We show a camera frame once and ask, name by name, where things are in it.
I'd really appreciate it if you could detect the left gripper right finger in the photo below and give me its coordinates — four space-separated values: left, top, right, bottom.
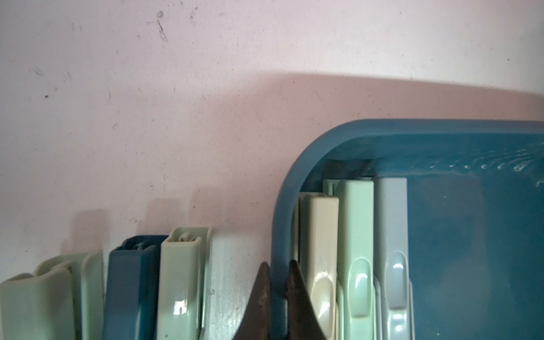
287 260 325 340

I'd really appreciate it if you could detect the teal plastic storage box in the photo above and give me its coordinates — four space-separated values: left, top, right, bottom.
271 120 543 339

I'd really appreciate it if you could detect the teal pliers left group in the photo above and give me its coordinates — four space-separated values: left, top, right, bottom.
103 235 167 339

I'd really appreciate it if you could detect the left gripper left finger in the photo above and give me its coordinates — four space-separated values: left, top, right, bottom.
233 262 271 340

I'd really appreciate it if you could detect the light green pliers leftmost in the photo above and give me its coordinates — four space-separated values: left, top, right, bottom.
1 251 104 339

